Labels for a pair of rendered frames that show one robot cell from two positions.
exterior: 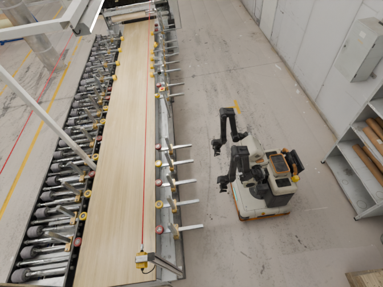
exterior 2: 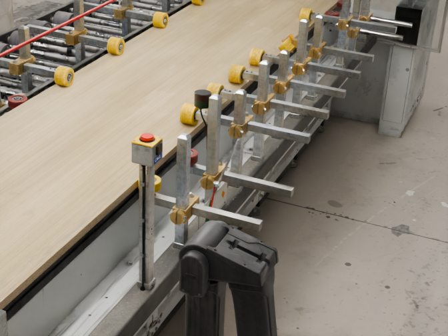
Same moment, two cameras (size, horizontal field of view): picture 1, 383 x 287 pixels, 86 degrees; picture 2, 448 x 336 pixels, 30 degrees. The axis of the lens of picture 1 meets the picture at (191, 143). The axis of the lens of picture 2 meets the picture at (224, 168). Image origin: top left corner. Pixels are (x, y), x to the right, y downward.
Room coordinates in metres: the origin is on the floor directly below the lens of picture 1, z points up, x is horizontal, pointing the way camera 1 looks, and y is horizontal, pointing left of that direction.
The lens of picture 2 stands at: (0.28, -0.69, 2.29)
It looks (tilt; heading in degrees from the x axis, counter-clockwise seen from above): 28 degrees down; 19
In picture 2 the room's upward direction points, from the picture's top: 3 degrees clockwise
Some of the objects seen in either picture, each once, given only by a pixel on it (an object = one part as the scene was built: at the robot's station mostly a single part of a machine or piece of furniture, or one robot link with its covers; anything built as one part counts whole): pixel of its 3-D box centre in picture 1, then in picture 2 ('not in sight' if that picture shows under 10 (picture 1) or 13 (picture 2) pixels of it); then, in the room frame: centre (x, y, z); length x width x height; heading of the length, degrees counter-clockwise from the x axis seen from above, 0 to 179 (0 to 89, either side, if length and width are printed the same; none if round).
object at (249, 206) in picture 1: (258, 193); not in sight; (1.03, -0.78, 0.16); 0.67 x 0.64 x 0.25; 88
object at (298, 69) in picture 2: not in sight; (301, 65); (3.81, 0.18, 0.95); 0.14 x 0.06 x 0.05; 178
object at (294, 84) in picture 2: (164, 56); (289, 83); (3.58, 0.17, 0.95); 0.50 x 0.04 x 0.04; 88
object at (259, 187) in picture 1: (252, 181); not in sight; (0.98, -0.61, 0.68); 0.28 x 0.27 x 0.25; 178
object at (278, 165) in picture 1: (278, 165); not in sight; (1.03, -0.89, 0.87); 0.23 x 0.15 x 0.11; 178
